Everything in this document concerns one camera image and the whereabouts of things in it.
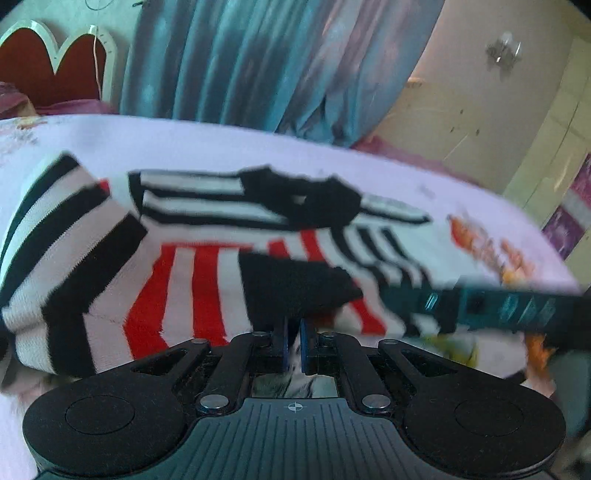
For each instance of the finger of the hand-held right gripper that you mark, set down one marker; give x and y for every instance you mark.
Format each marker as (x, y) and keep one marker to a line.
(422, 302)

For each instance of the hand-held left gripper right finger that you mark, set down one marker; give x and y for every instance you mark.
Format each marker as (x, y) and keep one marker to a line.
(304, 344)

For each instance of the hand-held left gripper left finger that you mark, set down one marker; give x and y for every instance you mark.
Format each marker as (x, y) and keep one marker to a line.
(285, 344)

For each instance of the black red white striped shirt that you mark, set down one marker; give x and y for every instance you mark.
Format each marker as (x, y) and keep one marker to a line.
(184, 286)

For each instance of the purple patterned panel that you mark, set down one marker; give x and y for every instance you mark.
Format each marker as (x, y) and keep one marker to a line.
(570, 217)

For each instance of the cream wardrobe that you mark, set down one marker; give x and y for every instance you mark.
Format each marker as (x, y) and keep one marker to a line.
(549, 138)

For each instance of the floral white bed sheet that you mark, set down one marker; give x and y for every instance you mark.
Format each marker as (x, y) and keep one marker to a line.
(231, 143)

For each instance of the blue curtain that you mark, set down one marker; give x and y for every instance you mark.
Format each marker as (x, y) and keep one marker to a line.
(258, 60)

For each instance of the purple satin pillow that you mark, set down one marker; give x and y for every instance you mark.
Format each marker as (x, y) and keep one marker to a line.
(76, 107)
(14, 99)

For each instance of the metal wall lamp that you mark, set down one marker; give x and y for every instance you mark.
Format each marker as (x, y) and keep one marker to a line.
(504, 50)

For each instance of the red headboard with white frame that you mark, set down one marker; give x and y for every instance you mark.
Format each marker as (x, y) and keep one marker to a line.
(34, 55)

